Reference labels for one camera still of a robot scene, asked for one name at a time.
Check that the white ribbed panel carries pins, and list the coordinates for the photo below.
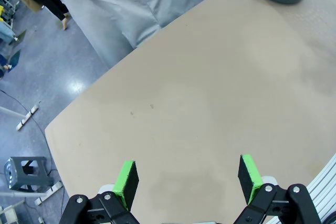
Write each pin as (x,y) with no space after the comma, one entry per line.
(324,182)

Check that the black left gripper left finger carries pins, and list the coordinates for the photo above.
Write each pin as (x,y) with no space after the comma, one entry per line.
(123,182)

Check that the bystander in black trousers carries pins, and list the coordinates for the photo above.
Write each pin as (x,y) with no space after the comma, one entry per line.
(51,5)

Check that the cluttered metal rack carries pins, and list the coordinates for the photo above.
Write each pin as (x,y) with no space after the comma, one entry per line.
(8,19)

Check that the grey training pants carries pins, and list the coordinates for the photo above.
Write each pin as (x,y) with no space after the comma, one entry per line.
(118,11)

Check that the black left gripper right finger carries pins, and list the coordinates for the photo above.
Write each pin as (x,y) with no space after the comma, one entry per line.
(249,179)

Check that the white metal frame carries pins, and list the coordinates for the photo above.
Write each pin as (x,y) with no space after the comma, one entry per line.
(10,211)

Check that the grey plastic stool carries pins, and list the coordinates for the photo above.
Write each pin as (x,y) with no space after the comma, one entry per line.
(26,174)

